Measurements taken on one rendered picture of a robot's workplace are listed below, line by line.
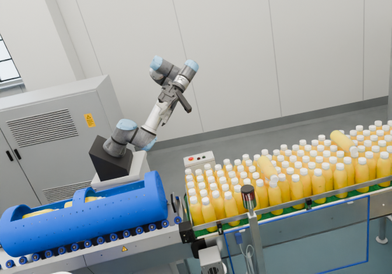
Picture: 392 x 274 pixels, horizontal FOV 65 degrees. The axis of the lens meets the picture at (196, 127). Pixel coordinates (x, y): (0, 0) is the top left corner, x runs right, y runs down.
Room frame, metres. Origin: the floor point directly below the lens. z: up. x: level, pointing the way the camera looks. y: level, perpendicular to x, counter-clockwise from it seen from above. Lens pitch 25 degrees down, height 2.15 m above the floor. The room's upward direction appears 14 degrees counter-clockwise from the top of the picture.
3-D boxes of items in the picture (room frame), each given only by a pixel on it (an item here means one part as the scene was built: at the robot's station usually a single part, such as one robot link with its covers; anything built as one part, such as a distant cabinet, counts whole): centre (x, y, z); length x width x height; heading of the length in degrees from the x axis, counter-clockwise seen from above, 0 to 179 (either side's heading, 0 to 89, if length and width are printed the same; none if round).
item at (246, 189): (1.15, -0.16, 1.18); 0.06 x 0.06 x 0.16
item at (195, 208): (1.38, 0.11, 0.99); 0.07 x 0.07 x 0.19
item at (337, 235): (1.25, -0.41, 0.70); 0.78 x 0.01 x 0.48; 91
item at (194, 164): (1.80, 0.03, 1.05); 0.20 x 0.10 x 0.10; 91
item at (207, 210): (1.35, 0.04, 0.99); 0.07 x 0.07 x 0.19
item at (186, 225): (1.30, 0.18, 0.95); 0.10 x 0.07 x 0.10; 1
